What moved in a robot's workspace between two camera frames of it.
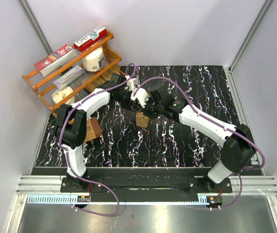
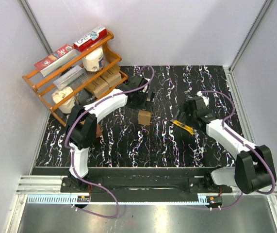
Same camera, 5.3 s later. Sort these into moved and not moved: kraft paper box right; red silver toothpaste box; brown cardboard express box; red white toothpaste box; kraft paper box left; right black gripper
Moved: brown cardboard express box; right black gripper
Not moved: red white toothpaste box; kraft paper box right; kraft paper box left; red silver toothpaste box
